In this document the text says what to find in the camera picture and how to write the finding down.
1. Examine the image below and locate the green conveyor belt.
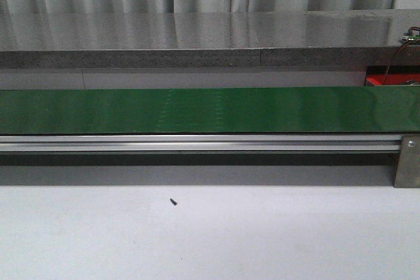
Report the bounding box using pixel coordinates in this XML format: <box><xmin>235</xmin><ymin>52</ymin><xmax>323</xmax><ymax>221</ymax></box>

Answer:
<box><xmin>1</xmin><ymin>86</ymin><xmax>419</xmax><ymax>134</ymax></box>

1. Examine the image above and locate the grey stone counter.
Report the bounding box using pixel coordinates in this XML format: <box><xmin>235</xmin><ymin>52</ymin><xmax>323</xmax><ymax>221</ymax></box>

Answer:
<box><xmin>1</xmin><ymin>9</ymin><xmax>419</xmax><ymax>69</ymax></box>

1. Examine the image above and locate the small green circuit board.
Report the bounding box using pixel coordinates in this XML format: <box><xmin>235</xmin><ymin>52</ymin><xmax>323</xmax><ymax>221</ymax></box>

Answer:
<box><xmin>400</xmin><ymin>26</ymin><xmax>420</xmax><ymax>44</ymax></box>

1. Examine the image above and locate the red black wire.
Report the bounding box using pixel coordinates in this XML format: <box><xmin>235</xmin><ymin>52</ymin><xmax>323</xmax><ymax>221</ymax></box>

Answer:
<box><xmin>383</xmin><ymin>26</ymin><xmax>420</xmax><ymax>86</ymax></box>

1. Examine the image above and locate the red plastic tray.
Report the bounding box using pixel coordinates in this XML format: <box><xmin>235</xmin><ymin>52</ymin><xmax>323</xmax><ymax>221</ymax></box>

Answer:
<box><xmin>365</xmin><ymin>66</ymin><xmax>419</xmax><ymax>86</ymax></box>

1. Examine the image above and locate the aluminium conveyor frame rail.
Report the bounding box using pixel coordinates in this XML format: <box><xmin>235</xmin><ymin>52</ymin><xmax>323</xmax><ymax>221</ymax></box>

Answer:
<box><xmin>1</xmin><ymin>134</ymin><xmax>402</xmax><ymax>153</ymax></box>

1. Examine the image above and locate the steel conveyor support bracket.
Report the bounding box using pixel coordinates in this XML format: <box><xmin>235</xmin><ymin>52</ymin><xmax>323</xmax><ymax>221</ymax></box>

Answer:
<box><xmin>394</xmin><ymin>135</ymin><xmax>420</xmax><ymax>188</ymax></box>

